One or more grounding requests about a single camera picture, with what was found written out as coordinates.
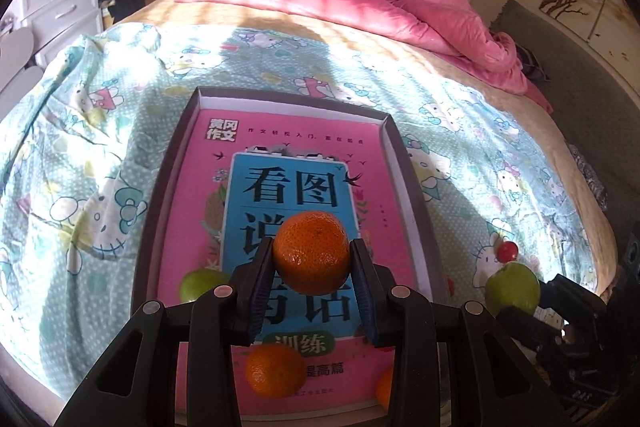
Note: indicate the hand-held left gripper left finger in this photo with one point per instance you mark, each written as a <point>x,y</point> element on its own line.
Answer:
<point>260,292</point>

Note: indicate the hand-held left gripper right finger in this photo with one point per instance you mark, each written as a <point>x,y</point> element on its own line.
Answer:
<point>369,302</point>

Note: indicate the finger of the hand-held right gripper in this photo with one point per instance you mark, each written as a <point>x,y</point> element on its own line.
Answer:
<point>535,332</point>
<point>570,299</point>

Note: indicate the green apple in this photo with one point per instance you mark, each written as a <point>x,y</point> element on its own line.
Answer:
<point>510,289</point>
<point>200,285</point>

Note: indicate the orange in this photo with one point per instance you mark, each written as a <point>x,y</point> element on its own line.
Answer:
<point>385,389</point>
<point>310,252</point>
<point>272,372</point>

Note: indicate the pink book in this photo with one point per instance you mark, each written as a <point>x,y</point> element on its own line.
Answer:
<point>402,187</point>
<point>200,187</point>

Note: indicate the grey patterned cloth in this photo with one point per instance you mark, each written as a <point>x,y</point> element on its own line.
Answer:
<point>590,177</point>

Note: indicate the grey headboard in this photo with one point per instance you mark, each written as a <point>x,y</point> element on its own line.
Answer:
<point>600,107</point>

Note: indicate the cartoon cat printed blanket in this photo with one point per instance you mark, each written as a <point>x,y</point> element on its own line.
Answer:
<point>100,157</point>

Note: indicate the dark striped cloth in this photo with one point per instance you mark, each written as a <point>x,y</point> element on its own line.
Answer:
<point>532,64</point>

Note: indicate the white drawer cabinet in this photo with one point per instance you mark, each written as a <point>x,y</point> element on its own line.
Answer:
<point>60,7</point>

